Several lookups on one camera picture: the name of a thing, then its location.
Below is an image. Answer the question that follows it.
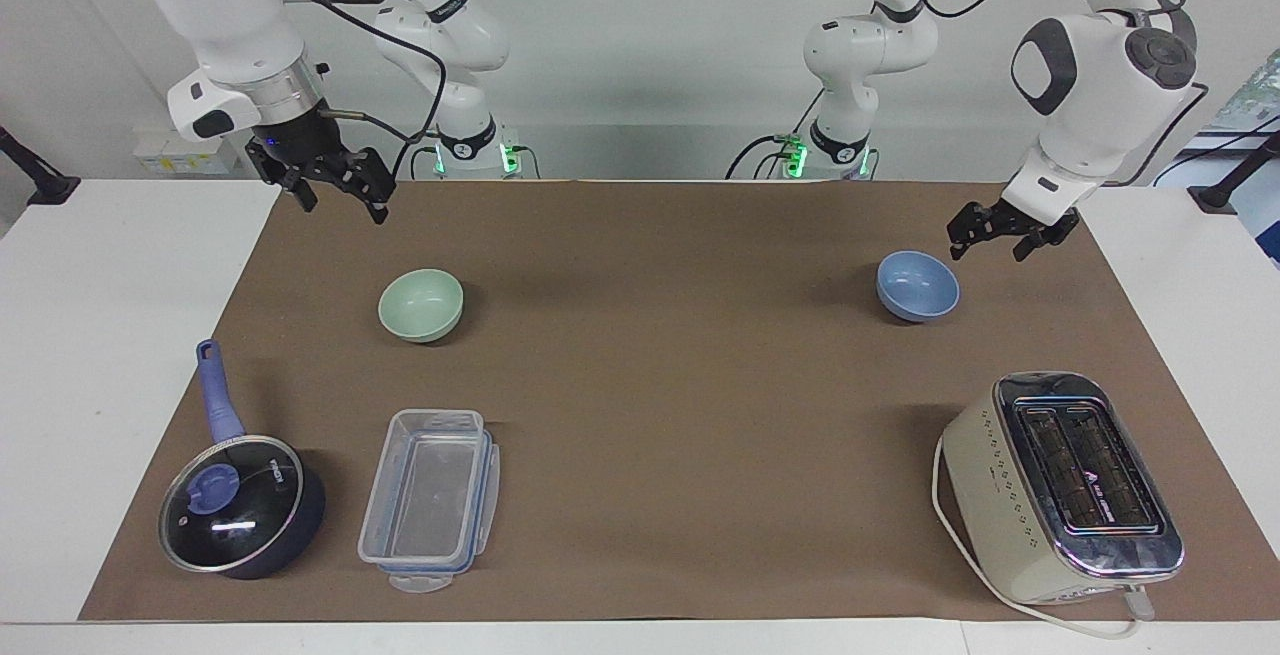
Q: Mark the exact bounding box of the dark blue saucepan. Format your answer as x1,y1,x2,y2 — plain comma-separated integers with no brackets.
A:
158,338,328,582

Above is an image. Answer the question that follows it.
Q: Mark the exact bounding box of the glass pot lid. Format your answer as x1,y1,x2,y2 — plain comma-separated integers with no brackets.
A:
158,434,305,575

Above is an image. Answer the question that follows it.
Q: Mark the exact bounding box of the cream toaster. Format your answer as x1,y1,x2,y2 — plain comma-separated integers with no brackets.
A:
940,370,1187,607

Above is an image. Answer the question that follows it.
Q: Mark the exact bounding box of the green bowl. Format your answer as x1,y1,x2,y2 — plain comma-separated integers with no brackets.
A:
377,268,466,345

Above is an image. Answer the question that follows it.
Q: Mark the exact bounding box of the blue bowl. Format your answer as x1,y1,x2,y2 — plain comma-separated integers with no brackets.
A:
875,250,962,325

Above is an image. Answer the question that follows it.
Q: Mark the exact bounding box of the white toaster cable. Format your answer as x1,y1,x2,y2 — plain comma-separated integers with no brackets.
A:
931,433,1158,642

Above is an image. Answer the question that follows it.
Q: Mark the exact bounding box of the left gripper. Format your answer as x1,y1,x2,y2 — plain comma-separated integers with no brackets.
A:
947,199,1082,264

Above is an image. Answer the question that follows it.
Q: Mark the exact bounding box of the clear plastic container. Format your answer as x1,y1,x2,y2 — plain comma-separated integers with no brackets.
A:
356,408,502,595

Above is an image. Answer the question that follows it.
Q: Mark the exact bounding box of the black stand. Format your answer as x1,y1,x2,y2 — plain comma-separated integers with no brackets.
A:
0,125,82,207
1187,130,1280,215

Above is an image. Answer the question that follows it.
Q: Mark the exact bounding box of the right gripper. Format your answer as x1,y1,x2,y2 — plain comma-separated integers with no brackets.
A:
245,107,394,226

